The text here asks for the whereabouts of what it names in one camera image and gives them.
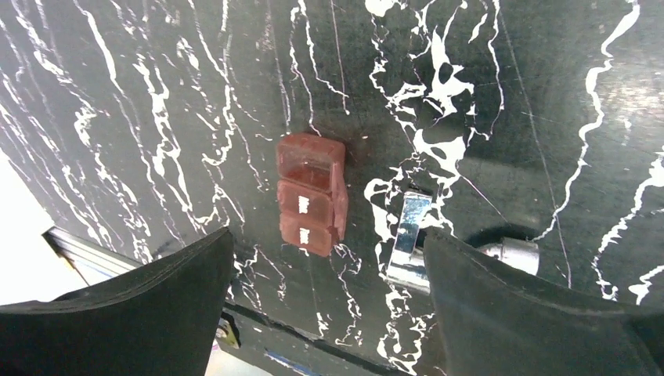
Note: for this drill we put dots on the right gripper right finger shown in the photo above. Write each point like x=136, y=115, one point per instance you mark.
x=498, y=320

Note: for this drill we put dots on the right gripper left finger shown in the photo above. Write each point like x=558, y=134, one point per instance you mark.
x=158, y=319

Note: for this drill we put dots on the red weekly pill organizer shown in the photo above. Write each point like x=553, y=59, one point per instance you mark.
x=311, y=193

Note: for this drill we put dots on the chrome metal faucet fitting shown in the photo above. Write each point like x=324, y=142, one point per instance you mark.
x=406, y=266

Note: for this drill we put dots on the aluminium frame rail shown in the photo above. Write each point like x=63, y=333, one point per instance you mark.
x=93, y=263

